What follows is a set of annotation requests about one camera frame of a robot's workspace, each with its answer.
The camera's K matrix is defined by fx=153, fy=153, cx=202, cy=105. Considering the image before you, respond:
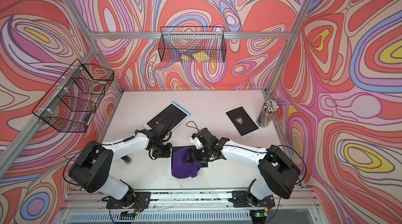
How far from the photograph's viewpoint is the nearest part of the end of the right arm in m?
0.62

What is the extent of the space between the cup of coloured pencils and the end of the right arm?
389mm

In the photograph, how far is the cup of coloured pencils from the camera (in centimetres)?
88
